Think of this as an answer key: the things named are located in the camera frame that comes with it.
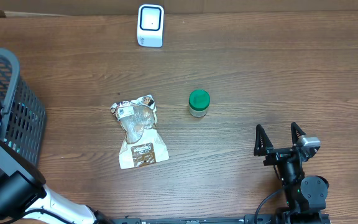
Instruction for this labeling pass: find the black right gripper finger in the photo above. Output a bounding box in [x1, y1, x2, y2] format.
[291, 122, 306, 145]
[254, 124, 273, 156]

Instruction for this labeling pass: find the brown pancake snack bag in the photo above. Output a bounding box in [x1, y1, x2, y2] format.
[111, 95, 169, 169]

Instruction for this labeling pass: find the grey plastic mesh basket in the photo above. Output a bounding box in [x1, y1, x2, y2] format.
[0, 48, 47, 166]

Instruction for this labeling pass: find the green lid jar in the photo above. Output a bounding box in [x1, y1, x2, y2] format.
[188, 89, 211, 118]

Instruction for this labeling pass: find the white barcode scanner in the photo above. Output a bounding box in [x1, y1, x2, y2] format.
[137, 4, 165, 48]

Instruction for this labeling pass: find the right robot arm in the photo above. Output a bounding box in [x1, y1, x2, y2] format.
[253, 122, 331, 224]

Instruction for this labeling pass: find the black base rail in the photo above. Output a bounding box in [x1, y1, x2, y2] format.
[110, 213, 332, 224]

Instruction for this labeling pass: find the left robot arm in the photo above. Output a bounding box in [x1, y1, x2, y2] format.
[0, 106, 110, 223]

